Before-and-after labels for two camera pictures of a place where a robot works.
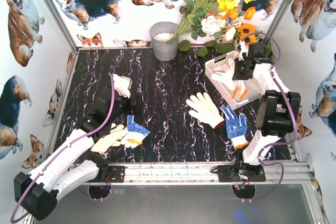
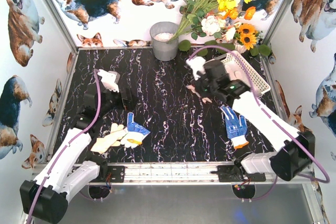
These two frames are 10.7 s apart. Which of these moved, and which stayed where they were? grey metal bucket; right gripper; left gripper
Moved: right gripper; left gripper
Stayed: grey metal bucket
